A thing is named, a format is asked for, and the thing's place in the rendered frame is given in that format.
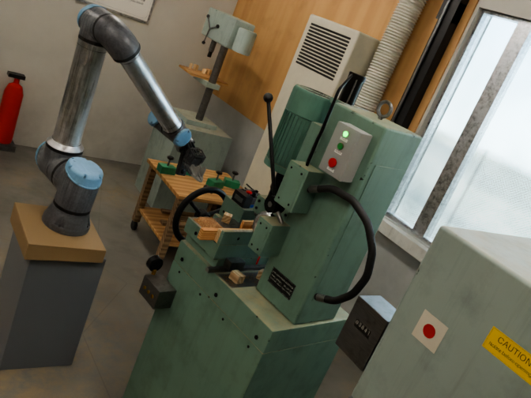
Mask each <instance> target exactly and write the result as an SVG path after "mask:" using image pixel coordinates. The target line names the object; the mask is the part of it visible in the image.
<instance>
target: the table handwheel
mask: <svg viewBox="0 0 531 398"><path fill-rule="evenodd" d="M205 193H215V194H218V195H219V196H220V197H221V198H222V200H223V201H224V198H225V196H226V195H227V194H226V193H225V192H224V191H223V190H222V189H220V188H217V187H214V186H207V187H202V188H200V189H198V190H195V191H194V192H192V193H190V194H189V195H188V196H187V197H185V198H184V200H183V201H182V202H181V203H180V205H179V207H178V208H177V209H176V211H175V214H174V217H173V220H172V230H173V233H174V236H175V237H176V238H177V240H178V241H179V242H180V241H181V240H186V238H185V237H183V236H182V235H181V233H180V230H179V220H180V217H181V215H182V213H183V210H184V209H185V207H186V206H188V204H190V205H191V206H192V207H193V209H194V210H195V212H196V213H195V214H194V217H201V216H203V217H210V216H211V215H213V214H216V213H218V212H219V211H220V208H219V209H216V210H213V211H211V212H207V211H206V210H204V209H203V208H200V209H198V207H197V206H196V205H195V204H194V202H193V201H192V200H193V199H195V198H196V197H198V196H200V195H202V194H205Z"/></svg>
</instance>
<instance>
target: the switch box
mask: <svg viewBox="0 0 531 398"><path fill-rule="evenodd" d="M344 131H348V137H344V136H343V132H344ZM341 137H343V138H345V139H347V140H348V141H347V143H346V142H344V141H342V140H341V139H340V138H341ZM371 139H372V135H370V134H369V133H367V132H365V131H363V130H361V129H359V128H357V127H356V126H354V125H352V124H350V123H347V122H341V121H339V122H338V124H337V126H336V128H335V130H334V132H333V136H332V137H331V139H330V142H329V144H328V146H327V149H326V151H325V153H324V156H323V157H322V161H321V163H320V164H319V166H318V167H319V168H320V169H321V170H323V171H324V172H326V173H327V174H329V175H331V176H332V177H334V178H335V179H337V180H338V181H340V182H352V180H353V178H354V176H355V174H356V172H357V169H358V167H359V165H360V163H361V161H362V159H363V156H364V154H365V152H366V150H367V147H368V145H369V144H370V142H371ZM340 142H342V143H343V144H344V148H343V149H342V150H338V149H337V145H338V143H340ZM335 149H336V150H338V151H339V152H342V154H341V155H339V154H337V153H336V152H335V151H334V150H335ZM330 158H335V159H336V161H337V164H336V166H335V167H330V166H329V164H328V161H329V159H330ZM327 167H330V168H332V169H334V172H332V171H329V170H328V169H326V168H327Z"/></svg>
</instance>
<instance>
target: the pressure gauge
mask: <svg viewBox="0 0 531 398"><path fill-rule="evenodd" d="M145 264H146V267H147V268H149V270H150V271H152V273H151V274H152V275H156V271H158V270H159V269H160V268H161V267H162V265H163V260H162V259H161V258H160V256H158V255H152V256H150V257H149V258H148V259H147V261H146V263H145Z"/></svg>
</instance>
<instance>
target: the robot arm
mask: <svg viewBox="0 0 531 398"><path fill-rule="evenodd" d="M77 24H78V26H79V28H80V31H79V34H78V41H77V46H76V50H75V52H74V56H73V61H72V65H71V68H70V73H69V76H68V80H67V83H66V88H65V91H64V95H63V98H62V103H61V107H60V110H59V113H58V119H57V122H56V125H55V131H54V134H53V135H52V136H49V137H48V138H47V140H46V141H45V142H43V143H42V144H41V145H40V146H39V147H38V149H37V150H36V155H35V159H36V164H37V165H38V168H39V169H40V170H41V171H42V172H43V173H44V175H45V176H46V177H47V178H48V179H49V181H50V182H51V183H52V184H53V185H54V187H55V188H56V189H57V191H56V194H55V198H54V200H53V202H52V203H51V204H50V205H49V206H48V207H47V209H46V210H45V211H44V212H43V215H42V221H43V223H44V224H45V225H46V226H47V227H48V228H49V229H51V230H53V231H55V232H57V233H59V234H61V235H67V236H82V235H86V234H87V233H88V231H89V228H90V212H91V209H92V206H93V203H94V201H95V199H96V195H97V193H98V191H99V188H100V186H101V183H102V179H103V176H104V173H103V171H102V169H101V168H100V167H99V166H98V165H97V164H96V163H94V162H92V161H91V160H87V159H85V158H82V154H83V151H84V146H83V145H82V143H81V139H82V136H83V133H84V130H85V125H86V122H87V119H88V116H89V112H90V108H91V106H92V100H93V97H94V94H95V91H96V86H97V83H98V80H99V77H100V72H101V70H102V66H103V63H104V59H105V55H106V52H108V54H109V55H110V56H111V57H112V58H113V60H114V61H115V62H117V63H121V65H122V67H123V69H124V70H125V71H126V73H127V74H128V76H129V77H130V79H131V80H132V82H133V83H134V85H135V87H136V88H137V90H138V91H139V92H140V94H141V96H142V97H143V99H144V100H145V102H146V103H147V105H148V106H149V108H150V110H151V112H150V113H149V116H148V123H149V125H150V126H153V127H155V128H156V129H157V130H159V131H160V132H161V133H162V134H163V135H164V136H165V137H166V138H168V139H169V140H170V141H171V142H173V144H174V146H175V148H176V150H177V151H178V152H180V153H181V154H180V157H179V162H178V165H177V168H176V171H175V173H176V174H177V175H182V176H185V175H186V172H188V173H189V174H190V175H191V176H192V177H193V178H194V179H196V180H197V181H198V182H202V181H203V175H204V173H205V171H206V168H205V167H201V165H200V164H201V163H203V162H204V160H205V158H206V156H205V154H204V152H203V151H202V149H200V148H197V147H195V146H194V143H195V140H193V139H192V137H191V132H190V130H189V129H187V128H186V126H185V123H184V121H183V120H182V119H181V118H180V117H179V116H178V115H177V114H176V112H175V110H174V108H173V106H172V105H171V103H170V102H169V100H168V98H167V97H166V95H165V93H164V91H163V89H162V88H161V87H160V85H159V83H158V81H157V80H156V78H155V77H154V75H153V73H152V71H151V69H150V68H149V66H148V65H147V63H146V61H145V60H144V58H143V57H142V55H141V53H140V51H141V45H140V43H139V42H138V41H137V39H136V37H135V36H134V34H133V33H132V32H131V30H129V28H128V27H127V26H126V25H125V24H124V23H123V22H122V21H121V20H120V19H119V18H118V17H116V16H115V15H114V14H112V13H110V12H109V11H108V10H107V9H105V8H104V7H102V6H99V5H96V4H90V5H87V6H85V7H83V8H82V9H81V10H80V12H79V14H78V15H77Z"/></svg>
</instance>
